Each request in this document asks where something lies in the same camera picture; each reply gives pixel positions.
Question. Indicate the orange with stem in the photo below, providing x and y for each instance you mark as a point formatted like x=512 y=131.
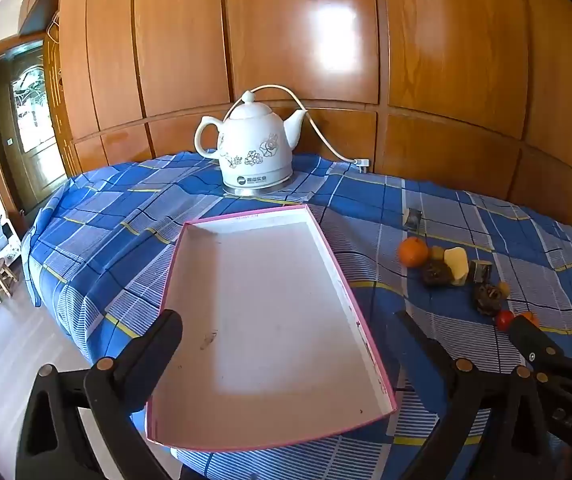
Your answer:
x=413 y=251

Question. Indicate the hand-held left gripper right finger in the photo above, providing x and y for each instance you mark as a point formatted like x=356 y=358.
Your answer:
x=426 y=340

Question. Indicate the pink-edged white cardboard tray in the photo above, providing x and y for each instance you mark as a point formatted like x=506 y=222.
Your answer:
x=266 y=310

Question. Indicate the wooden wardrobe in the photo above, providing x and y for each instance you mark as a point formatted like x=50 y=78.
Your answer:
x=416 y=60

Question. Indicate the small brownish round fruit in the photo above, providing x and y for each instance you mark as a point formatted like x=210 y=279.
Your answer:
x=436 y=252

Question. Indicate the white floral ceramic kettle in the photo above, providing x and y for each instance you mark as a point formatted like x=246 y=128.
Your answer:
x=251 y=135

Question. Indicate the peeled yellow fruit piece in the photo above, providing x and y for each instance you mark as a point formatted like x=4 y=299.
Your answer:
x=457 y=262

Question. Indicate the small stemless orange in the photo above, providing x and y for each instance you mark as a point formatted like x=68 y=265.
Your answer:
x=532 y=317

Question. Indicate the red cherry tomato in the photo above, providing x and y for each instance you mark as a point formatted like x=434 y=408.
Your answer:
x=505 y=320

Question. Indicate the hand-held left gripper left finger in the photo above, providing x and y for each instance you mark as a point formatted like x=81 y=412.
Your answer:
x=158 y=345

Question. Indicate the blue plaid tablecloth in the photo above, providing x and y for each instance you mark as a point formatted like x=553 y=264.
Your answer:
x=115 y=220

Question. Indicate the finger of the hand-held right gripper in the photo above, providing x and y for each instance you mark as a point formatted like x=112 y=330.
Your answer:
x=531 y=340

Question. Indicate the wooden door with glass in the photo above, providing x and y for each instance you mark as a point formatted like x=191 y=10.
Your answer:
x=25 y=110

